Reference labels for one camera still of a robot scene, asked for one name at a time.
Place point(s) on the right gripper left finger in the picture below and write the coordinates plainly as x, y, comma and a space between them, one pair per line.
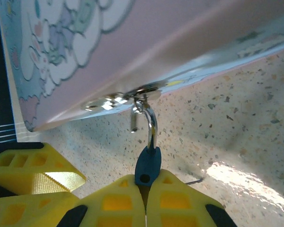
113, 203

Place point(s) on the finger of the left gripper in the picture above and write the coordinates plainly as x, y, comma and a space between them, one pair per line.
26, 210
26, 165

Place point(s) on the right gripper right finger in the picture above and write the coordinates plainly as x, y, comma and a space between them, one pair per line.
180, 201

